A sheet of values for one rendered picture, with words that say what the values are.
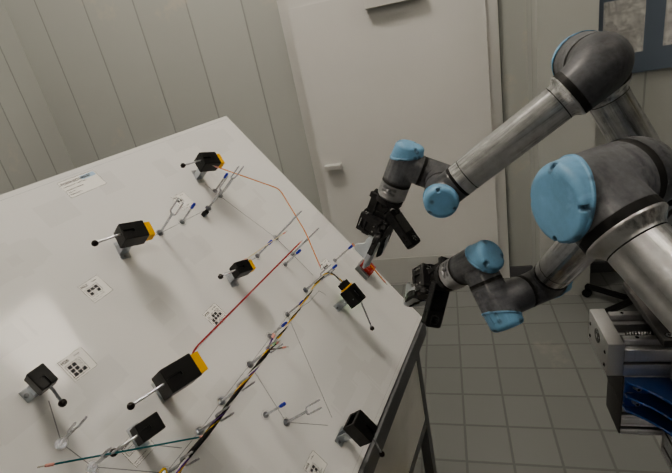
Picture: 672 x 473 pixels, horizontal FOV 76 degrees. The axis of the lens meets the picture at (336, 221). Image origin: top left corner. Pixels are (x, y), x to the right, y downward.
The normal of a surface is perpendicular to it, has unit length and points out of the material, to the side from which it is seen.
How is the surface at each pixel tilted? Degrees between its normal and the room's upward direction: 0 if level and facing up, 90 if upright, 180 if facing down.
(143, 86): 90
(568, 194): 86
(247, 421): 52
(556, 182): 88
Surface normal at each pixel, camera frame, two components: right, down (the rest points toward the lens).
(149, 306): 0.59, -0.56
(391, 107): -0.22, 0.40
